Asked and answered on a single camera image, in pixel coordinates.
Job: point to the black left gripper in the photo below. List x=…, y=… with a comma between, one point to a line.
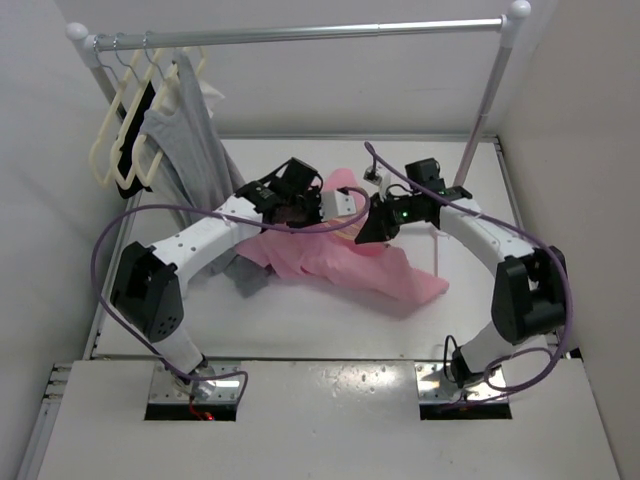
x=313, y=195

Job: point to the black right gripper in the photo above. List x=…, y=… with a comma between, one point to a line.
x=379, y=227

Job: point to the tan plastic hanger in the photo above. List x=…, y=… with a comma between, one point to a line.
x=347, y=233

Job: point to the pink t-shirt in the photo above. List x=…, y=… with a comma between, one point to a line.
x=294, y=257

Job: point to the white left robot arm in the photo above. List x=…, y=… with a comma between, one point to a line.
x=151, y=281

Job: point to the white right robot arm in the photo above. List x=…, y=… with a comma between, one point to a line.
x=531, y=294

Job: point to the grey t-shirt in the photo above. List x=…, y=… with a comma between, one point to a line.
x=189, y=167

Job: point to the cream hanger with black garment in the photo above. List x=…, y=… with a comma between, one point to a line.
x=152, y=57

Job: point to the cream hanger outer left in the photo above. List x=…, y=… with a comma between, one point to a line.
x=104, y=176

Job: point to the white garment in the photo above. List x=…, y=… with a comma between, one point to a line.
x=173, y=98

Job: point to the white front cover panel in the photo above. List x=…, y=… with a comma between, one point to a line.
x=304, y=420

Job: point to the silver clothes rack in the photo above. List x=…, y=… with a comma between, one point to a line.
x=509, y=25

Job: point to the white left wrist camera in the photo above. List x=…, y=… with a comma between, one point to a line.
x=336, y=204

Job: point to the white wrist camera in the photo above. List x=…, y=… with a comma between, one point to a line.
x=336, y=204
x=379, y=177

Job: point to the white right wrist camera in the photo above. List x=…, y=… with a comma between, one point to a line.
x=379, y=177

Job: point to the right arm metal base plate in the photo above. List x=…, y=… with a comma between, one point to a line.
x=435, y=388

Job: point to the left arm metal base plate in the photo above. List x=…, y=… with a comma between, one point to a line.
x=166, y=389

